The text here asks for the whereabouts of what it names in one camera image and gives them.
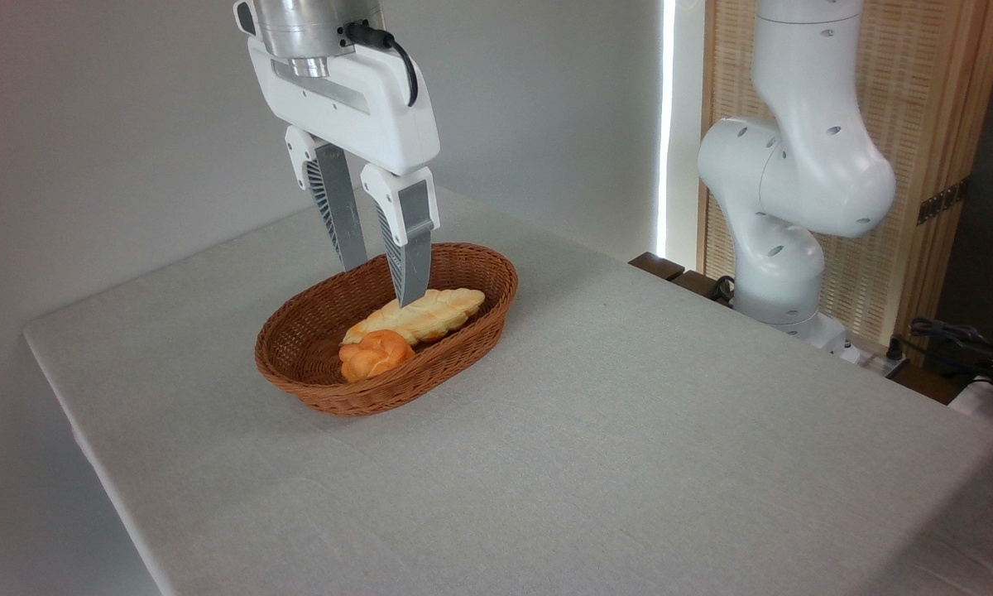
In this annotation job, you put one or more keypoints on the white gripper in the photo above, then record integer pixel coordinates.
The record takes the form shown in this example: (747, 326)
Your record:
(364, 108)

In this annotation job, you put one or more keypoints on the long pale braided bread loaf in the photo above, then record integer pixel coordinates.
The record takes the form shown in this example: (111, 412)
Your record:
(443, 308)

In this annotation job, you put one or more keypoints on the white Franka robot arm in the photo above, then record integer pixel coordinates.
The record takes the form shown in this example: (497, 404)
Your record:
(803, 174)

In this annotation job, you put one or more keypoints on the small orange knotted bread roll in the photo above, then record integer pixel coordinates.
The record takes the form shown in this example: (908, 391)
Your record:
(372, 356)

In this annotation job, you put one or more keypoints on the brown oval wicker basket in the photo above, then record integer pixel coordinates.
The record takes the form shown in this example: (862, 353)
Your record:
(463, 348)

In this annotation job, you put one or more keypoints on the dark brown wooden base table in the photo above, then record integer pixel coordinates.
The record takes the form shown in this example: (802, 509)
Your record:
(658, 265)

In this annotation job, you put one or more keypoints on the grey tablecloth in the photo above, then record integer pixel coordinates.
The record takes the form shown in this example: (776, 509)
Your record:
(670, 463)

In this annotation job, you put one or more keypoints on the dark metal hinge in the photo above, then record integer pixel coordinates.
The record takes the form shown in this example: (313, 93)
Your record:
(942, 201)

